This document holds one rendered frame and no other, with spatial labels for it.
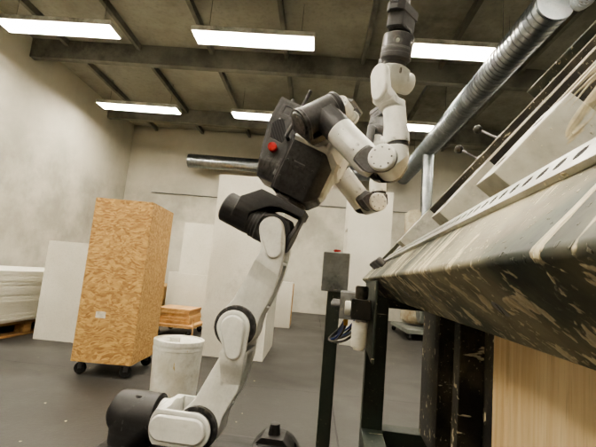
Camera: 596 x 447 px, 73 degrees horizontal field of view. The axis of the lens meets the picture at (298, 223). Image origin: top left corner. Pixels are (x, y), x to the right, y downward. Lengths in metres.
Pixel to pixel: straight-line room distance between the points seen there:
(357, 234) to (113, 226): 3.26
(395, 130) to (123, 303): 2.44
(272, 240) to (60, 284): 3.44
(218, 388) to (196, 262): 4.46
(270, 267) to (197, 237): 4.54
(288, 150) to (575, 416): 1.04
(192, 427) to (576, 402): 1.09
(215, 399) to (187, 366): 1.09
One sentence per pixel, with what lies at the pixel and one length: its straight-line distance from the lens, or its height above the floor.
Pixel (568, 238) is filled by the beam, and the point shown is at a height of 0.82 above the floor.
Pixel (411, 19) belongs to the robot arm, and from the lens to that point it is 1.33.
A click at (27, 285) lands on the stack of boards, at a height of 0.49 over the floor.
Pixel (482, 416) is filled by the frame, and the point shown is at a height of 0.50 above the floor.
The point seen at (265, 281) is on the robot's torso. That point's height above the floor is 0.78.
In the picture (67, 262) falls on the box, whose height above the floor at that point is 0.75.
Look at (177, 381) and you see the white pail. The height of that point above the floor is 0.15.
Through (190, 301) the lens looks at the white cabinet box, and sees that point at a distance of 5.84.
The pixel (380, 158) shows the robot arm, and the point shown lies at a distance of 1.12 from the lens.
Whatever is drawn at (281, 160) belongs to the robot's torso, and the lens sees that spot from 1.39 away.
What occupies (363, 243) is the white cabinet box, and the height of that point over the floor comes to 1.33.
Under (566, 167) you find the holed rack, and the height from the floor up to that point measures 0.88.
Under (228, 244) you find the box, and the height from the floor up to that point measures 1.06.
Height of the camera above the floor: 0.80
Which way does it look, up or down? 8 degrees up
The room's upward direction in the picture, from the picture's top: 5 degrees clockwise
